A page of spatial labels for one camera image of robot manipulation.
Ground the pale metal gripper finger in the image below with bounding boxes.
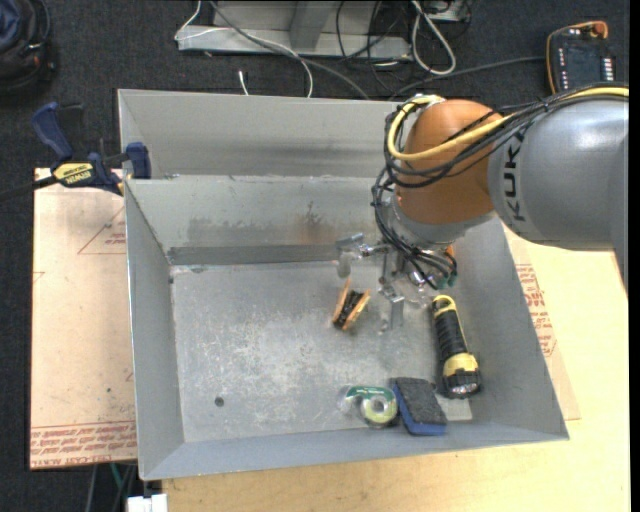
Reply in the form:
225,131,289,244
334,231,366,279
376,283,407,332

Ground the yellow and black flashlight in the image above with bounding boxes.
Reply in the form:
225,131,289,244
430,293,483,401

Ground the grey metal bin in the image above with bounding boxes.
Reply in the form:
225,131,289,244
117,88,570,482

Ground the blue sponge with black top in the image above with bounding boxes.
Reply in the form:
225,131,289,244
389,376,449,438

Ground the clear green tape dispenser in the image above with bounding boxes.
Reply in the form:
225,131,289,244
338,383,401,430

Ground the brown cardboard board red print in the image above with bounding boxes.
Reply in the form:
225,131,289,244
29,167,582,471

